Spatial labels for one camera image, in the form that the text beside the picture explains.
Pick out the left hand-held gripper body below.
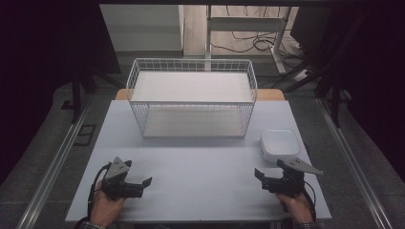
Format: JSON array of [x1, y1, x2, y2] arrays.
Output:
[[100, 156, 145, 201]]

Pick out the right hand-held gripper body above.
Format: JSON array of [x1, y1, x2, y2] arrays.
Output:
[[263, 157, 325, 198]]

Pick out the person's right hand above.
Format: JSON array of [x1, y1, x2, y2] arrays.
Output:
[[275, 190, 315, 225]]

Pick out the person's left hand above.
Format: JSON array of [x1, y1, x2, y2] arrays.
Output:
[[89, 179, 127, 229]]

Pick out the white square bowl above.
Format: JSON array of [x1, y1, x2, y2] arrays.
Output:
[[259, 128, 302, 164]]

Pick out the wooden table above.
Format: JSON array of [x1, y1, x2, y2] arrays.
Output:
[[114, 88, 287, 102]]

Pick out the black metal stand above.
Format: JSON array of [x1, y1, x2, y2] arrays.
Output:
[[283, 12, 367, 129], [60, 47, 125, 125]]

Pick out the white power strip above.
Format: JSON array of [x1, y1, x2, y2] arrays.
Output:
[[292, 68, 310, 83]]

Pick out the white cabinet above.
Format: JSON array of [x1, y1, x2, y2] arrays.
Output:
[[98, 4, 186, 54]]

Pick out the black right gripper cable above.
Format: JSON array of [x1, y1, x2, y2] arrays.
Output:
[[301, 180, 318, 222]]

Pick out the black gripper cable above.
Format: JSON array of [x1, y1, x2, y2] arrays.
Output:
[[86, 163, 113, 221], [301, 180, 318, 222]]

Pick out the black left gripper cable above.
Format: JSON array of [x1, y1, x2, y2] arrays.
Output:
[[86, 163, 113, 221]]

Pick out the aluminium floor rail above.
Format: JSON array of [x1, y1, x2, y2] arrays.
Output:
[[315, 96, 394, 229], [15, 94, 94, 229]]

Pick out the white wire basket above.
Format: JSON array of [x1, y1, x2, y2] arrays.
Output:
[[125, 57, 259, 139]]

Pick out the black floor cables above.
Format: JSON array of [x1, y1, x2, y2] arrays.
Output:
[[209, 5, 307, 70]]

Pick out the white metal desk frame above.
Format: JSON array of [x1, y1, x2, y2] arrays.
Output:
[[204, 4, 293, 76]]

